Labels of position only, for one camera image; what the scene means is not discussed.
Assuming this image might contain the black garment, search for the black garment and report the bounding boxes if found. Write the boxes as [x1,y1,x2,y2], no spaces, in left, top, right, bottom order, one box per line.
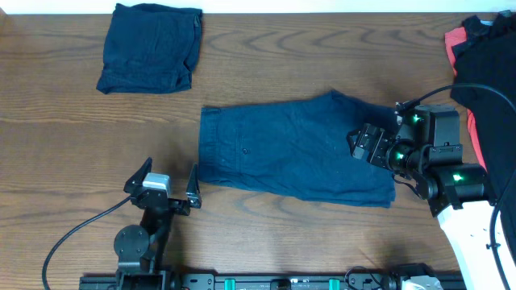
[451,12,515,254]

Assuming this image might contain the folded dark blue shorts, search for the folded dark blue shorts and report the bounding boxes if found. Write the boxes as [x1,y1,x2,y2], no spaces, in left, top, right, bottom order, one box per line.
[96,3,202,94]

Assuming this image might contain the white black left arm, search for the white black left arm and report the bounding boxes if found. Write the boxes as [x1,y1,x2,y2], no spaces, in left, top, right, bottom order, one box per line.
[114,158,202,290]

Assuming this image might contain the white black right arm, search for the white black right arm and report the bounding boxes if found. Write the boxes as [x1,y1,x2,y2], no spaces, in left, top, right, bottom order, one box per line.
[347,123,515,289]

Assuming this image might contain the red garment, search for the red garment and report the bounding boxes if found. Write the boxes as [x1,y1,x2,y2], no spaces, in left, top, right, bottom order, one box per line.
[444,27,487,169]

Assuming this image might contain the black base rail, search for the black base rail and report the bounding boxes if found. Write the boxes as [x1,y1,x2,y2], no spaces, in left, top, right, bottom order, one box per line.
[79,263,467,290]

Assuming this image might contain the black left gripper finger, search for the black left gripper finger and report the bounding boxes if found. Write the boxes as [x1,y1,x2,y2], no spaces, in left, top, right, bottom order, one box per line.
[185,164,202,209]
[123,157,152,194]

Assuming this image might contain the blue denim shorts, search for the blue denim shorts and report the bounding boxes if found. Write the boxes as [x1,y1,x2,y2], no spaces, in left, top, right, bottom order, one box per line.
[198,91,396,208]

